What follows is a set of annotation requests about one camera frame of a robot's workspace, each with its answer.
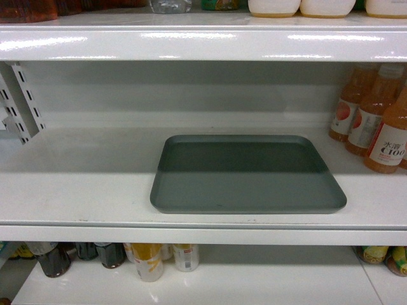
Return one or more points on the grey silver serving tray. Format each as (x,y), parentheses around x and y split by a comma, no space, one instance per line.
(244,174)

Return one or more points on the yellow white drink can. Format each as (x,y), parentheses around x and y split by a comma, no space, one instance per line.
(148,260)

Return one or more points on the white upper store shelf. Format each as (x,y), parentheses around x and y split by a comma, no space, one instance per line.
(139,34)

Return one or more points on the white store shelf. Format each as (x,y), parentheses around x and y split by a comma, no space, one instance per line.
(93,184)
(139,34)

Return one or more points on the dark tea bottle right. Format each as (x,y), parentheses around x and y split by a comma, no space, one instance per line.
(112,255)

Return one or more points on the dark tea bottle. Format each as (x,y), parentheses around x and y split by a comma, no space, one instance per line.
(112,255)
(53,260)

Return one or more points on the white middle store shelf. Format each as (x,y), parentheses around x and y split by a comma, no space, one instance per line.
(93,184)

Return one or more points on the white jug left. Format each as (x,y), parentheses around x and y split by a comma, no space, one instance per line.
(273,8)

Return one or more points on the white jug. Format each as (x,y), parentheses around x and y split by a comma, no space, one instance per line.
(386,8)
(326,8)
(273,8)

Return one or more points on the orange juice bottle middle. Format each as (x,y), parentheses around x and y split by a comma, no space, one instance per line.
(372,107)

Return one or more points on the orange juice bottle back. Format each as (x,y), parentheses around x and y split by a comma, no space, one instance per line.
(358,86)

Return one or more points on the white jug middle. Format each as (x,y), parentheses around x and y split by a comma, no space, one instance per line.
(326,8)

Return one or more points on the dark tea bottle left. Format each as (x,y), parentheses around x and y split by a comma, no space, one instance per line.
(53,260)

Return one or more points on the orange juice bottle C100 front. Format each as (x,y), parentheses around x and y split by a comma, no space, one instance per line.
(388,146)

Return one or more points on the white slotted shelf upright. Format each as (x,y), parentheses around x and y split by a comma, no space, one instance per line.
(23,115)

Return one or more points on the yellow green drink bottle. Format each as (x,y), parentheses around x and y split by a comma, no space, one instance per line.
(396,260)

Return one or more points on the white jug right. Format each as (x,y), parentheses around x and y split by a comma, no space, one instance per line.
(386,8)

